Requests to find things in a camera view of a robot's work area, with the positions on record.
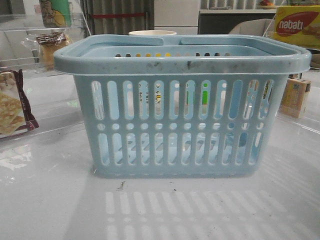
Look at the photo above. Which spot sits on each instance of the light blue plastic basket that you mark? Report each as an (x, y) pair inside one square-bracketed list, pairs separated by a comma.
[(179, 105)]

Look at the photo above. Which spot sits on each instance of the clear acrylic display shelf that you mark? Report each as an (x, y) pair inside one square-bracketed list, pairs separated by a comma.
[(19, 18)]

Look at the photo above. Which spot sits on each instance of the green cartoon snack canister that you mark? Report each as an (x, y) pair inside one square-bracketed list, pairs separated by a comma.
[(55, 13)]

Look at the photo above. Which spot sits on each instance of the yellow nabati wafer box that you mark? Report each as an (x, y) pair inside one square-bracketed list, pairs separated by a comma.
[(298, 25)]

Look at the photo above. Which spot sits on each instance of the bread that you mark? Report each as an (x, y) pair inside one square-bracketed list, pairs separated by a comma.
[(46, 44)]

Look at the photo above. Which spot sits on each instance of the grey sofa chair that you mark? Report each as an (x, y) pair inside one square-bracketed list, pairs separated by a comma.
[(257, 27)]

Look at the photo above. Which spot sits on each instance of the dark counter cabinet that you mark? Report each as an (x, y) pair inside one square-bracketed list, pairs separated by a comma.
[(223, 21)]

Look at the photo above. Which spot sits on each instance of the maroon almond biscuit packet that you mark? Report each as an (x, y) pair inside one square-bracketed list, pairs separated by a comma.
[(16, 116)]

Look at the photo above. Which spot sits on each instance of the fruit plate on counter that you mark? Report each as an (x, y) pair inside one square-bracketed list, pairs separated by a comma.
[(266, 5)]

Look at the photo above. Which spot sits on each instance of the orange small snack box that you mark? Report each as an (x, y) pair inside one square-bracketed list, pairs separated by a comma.
[(294, 99)]

